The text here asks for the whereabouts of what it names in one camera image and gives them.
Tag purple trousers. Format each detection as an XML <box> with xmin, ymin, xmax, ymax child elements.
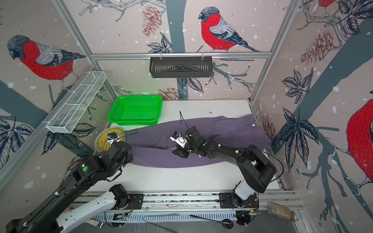
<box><xmin>125</xmin><ymin>115</ymin><xmax>272</xmax><ymax>169</ymax></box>

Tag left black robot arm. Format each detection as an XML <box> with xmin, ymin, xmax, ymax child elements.
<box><xmin>6</xmin><ymin>141</ymin><xmax>133</xmax><ymax>233</ymax></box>

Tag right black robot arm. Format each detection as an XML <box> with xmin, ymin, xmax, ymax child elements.
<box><xmin>170</xmin><ymin>128</ymin><xmax>277</xmax><ymax>208</ymax></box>

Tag round woven bamboo tray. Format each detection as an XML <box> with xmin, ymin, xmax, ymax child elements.
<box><xmin>94</xmin><ymin>127</ymin><xmax>125</xmax><ymax>152</ymax></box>

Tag green plastic basket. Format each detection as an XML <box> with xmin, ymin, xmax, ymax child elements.
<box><xmin>108</xmin><ymin>95</ymin><xmax>163</xmax><ymax>126</ymax></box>

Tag black hanging plastic basket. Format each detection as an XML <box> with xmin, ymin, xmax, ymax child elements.
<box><xmin>149</xmin><ymin>56</ymin><xmax>213</xmax><ymax>78</ymax></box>

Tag black long spoon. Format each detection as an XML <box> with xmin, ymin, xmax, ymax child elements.
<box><xmin>189</xmin><ymin>215</ymin><xmax>234</xmax><ymax>229</ymax></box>

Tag brown filled plastic bottle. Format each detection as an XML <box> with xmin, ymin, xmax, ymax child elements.
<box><xmin>267</xmin><ymin>202</ymin><xmax>297</xmax><ymax>222</ymax></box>

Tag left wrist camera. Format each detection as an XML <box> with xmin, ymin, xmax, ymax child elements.
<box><xmin>107</xmin><ymin>132</ymin><xmax>119</xmax><ymax>145</ymax></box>

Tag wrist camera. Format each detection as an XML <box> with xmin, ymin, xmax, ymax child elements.
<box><xmin>107</xmin><ymin>132</ymin><xmax>119</xmax><ymax>145</ymax></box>
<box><xmin>170</xmin><ymin>131</ymin><xmax>188</xmax><ymax>148</ymax></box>

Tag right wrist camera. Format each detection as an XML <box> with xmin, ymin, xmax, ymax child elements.
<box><xmin>170</xmin><ymin>131</ymin><xmax>188</xmax><ymax>148</ymax></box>

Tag aluminium mounting rail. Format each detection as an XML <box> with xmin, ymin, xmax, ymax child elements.
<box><xmin>63</xmin><ymin>190</ymin><xmax>304</xmax><ymax>212</ymax></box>

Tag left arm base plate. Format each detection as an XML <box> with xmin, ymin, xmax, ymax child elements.
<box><xmin>115</xmin><ymin>194</ymin><xmax>144</xmax><ymax>210</ymax></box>

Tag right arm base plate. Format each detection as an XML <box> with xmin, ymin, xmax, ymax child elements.
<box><xmin>218</xmin><ymin>193</ymin><xmax>259</xmax><ymax>209</ymax></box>

